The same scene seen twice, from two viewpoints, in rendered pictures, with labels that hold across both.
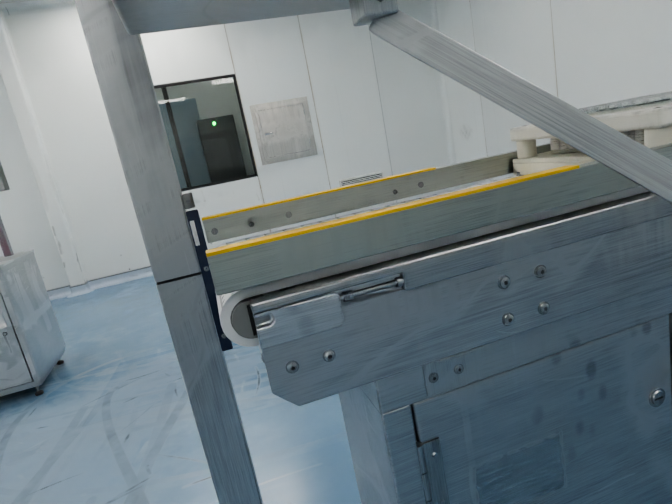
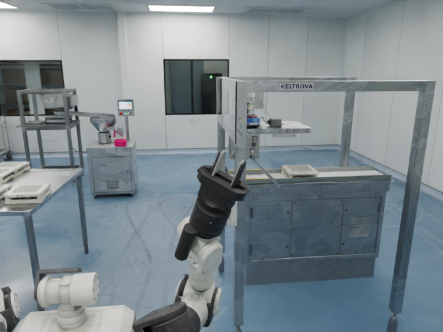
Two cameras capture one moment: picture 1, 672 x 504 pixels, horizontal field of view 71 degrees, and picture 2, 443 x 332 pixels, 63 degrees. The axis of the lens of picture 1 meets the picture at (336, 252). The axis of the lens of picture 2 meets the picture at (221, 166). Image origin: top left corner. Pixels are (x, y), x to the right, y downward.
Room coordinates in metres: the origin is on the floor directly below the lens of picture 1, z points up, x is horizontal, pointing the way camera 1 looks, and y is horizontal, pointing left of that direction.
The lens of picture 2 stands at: (-2.34, -0.19, 1.82)
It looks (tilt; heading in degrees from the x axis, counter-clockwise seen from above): 15 degrees down; 8
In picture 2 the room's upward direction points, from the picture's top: straight up
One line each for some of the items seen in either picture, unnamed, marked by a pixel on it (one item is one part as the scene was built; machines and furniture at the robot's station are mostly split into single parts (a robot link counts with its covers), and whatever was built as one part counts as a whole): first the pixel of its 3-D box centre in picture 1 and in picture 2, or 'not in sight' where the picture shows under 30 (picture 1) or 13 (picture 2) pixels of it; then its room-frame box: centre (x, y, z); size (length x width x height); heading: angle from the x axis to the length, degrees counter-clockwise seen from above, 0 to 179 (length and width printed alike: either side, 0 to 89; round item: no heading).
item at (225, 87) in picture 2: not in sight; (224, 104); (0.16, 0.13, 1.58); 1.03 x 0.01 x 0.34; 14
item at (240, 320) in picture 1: (238, 282); not in sight; (0.49, 0.11, 0.92); 0.27 x 0.03 x 0.03; 14
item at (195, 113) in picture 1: (185, 136); (196, 87); (5.45, 1.41, 1.43); 1.38 x 0.01 x 1.16; 105
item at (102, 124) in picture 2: not in sight; (108, 130); (2.65, 2.16, 0.95); 0.49 x 0.36 x 0.37; 105
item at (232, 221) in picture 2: not in sight; (231, 199); (-0.37, 0.02, 1.08); 0.17 x 0.06 x 0.26; 14
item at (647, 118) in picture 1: (646, 112); (299, 169); (0.63, -0.44, 1.01); 0.25 x 0.24 x 0.02; 14
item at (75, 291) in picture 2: not in sight; (72, 294); (-1.71, 0.22, 1.35); 0.10 x 0.07 x 0.09; 105
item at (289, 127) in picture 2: not in sight; (265, 127); (0.57, -0.15, 1.36); 0.62 x 0.38 x 0.04; 104
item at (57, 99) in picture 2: not in sight; (68, 138); (2.93, 2.98, 0.75); 1.43 x 1.06 x 1.50; 105
